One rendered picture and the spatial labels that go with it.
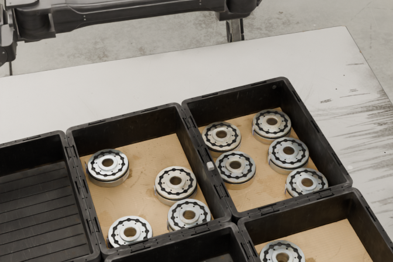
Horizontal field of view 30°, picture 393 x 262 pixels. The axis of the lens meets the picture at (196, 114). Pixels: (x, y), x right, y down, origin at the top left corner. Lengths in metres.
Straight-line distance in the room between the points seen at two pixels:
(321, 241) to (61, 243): 0.60
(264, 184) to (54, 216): 0.52
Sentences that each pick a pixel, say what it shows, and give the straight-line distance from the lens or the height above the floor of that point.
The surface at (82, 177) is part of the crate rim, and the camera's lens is 1.74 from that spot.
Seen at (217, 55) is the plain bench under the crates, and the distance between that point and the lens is 2.37.
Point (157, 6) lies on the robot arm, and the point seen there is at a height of 1.46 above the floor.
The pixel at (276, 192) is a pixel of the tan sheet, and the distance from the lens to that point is 1.82.
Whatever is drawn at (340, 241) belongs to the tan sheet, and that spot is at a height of 0.83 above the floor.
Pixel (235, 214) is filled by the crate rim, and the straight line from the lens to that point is 1.65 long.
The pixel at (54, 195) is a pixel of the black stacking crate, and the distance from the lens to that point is 1.85.
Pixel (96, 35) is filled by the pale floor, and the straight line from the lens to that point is 3.60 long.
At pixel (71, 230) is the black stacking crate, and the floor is 0.83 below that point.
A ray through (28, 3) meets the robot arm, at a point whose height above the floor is 1.49.
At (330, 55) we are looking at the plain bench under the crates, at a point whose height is 0.70.
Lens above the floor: 2.24
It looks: 45 degrees down
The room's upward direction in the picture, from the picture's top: straight up
